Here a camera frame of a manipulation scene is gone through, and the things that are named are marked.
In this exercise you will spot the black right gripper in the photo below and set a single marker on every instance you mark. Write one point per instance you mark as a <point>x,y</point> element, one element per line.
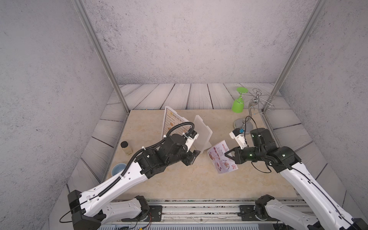
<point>237,158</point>

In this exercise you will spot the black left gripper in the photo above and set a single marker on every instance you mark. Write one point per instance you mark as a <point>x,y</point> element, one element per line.
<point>191,157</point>

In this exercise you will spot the small pink food menu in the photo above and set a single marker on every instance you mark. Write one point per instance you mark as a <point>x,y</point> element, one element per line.
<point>221,163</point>

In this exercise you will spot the Dim Sum Inn blue-bordered menu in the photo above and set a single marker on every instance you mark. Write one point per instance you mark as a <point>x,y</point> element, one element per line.
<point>170,119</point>

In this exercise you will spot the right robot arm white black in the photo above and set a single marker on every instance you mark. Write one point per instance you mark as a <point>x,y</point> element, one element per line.
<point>328,215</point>

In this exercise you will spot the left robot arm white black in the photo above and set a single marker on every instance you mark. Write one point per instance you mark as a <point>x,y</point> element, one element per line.
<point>92,208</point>

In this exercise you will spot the small frosted acrylic menu rack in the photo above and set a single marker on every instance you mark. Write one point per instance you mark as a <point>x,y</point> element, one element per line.
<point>202,143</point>

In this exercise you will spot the large frosted acrylic menu rack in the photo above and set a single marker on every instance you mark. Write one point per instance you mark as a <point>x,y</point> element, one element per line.
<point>172,139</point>

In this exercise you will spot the green plastic wine glass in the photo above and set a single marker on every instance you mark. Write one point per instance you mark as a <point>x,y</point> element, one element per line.
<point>238,105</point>

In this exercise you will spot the small black-capped glass bottle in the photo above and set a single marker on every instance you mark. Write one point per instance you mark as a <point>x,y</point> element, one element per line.
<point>126,148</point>

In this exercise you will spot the light blue cup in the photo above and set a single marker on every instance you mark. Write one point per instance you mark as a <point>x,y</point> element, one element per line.
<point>118,168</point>

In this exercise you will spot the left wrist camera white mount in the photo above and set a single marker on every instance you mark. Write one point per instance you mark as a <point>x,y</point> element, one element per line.
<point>190,139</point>

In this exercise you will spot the silver wire glass holder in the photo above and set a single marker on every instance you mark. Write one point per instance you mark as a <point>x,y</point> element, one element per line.
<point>253,105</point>

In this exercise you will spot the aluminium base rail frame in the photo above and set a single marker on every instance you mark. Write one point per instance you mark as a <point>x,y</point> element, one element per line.
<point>200,214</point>

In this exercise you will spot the aluminium left corner post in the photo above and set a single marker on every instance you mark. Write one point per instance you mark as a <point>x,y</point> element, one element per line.
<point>81,11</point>

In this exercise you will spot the aluminium corner post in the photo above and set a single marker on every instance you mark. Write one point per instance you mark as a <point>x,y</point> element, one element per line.
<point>81,11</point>
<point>313,19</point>

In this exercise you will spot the aluminium right corner post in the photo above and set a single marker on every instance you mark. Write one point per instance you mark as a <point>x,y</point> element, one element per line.
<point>313,19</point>

